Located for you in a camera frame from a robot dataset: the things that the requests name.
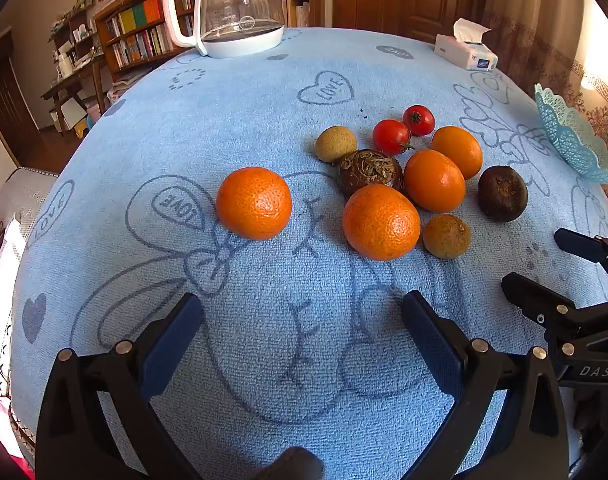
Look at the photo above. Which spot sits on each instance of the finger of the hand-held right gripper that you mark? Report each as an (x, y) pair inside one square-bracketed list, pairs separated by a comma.
[(534, 297), (579, 246)]

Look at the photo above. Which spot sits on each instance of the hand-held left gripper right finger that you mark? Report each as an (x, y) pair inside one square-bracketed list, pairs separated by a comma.
[(429, 340)]

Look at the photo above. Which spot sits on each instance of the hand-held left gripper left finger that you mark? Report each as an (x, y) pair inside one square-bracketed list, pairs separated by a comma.
[(173, 345)]

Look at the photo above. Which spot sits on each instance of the tan longan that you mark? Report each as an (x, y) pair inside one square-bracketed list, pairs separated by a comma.
[(335, 144), (446, 236)]

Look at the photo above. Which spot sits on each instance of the light blue lattice basket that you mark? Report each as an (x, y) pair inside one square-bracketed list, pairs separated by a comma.
[(569, 135)]

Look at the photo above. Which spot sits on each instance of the rough-skinned orange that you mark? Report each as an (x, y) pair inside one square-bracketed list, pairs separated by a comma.
[(254, 202), (381, 222)]

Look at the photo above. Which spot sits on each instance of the smooth-skinned orange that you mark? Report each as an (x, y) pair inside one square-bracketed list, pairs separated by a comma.
[(459, 150), (434, 180)]

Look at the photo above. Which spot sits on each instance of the red cherry tomato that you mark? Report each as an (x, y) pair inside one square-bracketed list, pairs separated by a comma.
[(391, 135), (419, 120)]

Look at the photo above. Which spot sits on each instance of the grey covered chair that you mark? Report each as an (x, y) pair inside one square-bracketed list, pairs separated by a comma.
[(23, 195)]

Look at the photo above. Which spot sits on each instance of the patterned brown curtain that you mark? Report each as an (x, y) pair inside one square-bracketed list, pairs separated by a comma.
[(534, 35)]

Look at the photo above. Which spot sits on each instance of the white tissue pack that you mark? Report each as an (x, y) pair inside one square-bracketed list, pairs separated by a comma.
[(464, 52)]

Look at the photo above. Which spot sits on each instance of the blue printed tablecloth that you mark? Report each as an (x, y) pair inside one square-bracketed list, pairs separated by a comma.
[(284, 100)]

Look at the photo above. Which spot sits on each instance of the wooden side desk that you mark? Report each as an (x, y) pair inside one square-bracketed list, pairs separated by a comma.
[(68, 82)]

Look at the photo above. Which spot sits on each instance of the brown wooden door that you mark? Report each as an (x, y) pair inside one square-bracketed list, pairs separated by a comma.
[(424, 0)]

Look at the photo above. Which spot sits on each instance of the dark wooden door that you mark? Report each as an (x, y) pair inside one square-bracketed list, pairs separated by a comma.
[(8, 105)]

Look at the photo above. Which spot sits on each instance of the rows of upright books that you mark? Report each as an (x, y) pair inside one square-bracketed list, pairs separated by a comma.
[(138, 40)]

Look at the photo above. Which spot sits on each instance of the small wooden shelf unit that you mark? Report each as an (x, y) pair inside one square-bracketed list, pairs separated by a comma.
[(78, 25)]

